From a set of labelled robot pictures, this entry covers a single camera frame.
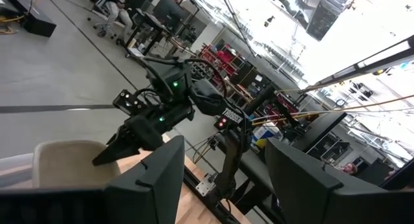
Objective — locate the black table frame rail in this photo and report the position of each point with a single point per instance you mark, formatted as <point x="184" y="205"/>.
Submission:
<point x="207" y="201"/>

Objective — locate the black monitor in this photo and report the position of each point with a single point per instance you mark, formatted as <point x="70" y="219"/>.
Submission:
<point x="168" y="8"/>

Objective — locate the black desk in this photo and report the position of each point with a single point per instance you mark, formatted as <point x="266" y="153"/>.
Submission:
<point x="152" y="26"/>

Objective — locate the red storage shelf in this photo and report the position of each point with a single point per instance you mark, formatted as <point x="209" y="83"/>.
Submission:
<point x="226" y="59"/>

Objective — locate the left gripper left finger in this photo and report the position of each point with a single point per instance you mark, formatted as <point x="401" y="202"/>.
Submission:
<point x="155" y="191"/>

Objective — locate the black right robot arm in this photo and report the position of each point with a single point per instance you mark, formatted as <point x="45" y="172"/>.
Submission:
<point x="210" y="99"/>

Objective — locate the beige hat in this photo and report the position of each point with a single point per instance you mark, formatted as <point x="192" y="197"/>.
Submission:
<point x="64" y="165"/>

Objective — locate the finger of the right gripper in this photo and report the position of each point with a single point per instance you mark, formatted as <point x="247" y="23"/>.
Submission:
<point x="113" y="152"/>
<point x="120" y="135"/>

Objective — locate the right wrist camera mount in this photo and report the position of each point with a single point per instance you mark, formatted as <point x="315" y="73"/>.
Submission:
<point x="127" y="102"/>

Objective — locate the blue box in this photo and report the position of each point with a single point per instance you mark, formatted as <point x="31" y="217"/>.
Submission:
<point x="266" y="135"/>

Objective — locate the silver mounting bracket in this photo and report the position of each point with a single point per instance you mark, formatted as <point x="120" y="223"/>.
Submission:
<point x="204" y="186"/>

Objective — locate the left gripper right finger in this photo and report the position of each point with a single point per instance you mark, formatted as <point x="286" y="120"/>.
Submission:
<point x="300" y="191"/>

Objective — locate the black box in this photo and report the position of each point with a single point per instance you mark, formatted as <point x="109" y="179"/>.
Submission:
<point x="39" y="23"/>

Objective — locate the person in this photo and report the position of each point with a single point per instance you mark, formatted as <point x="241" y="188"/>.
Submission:
<point x="349" y="168"/>
<point x="113" y="10"/>

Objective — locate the black stand pole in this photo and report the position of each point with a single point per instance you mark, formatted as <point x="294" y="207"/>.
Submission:
<point x="236" y="21"/>

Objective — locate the black frame beam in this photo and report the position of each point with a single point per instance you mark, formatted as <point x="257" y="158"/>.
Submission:
<point x="365" y="63"/>

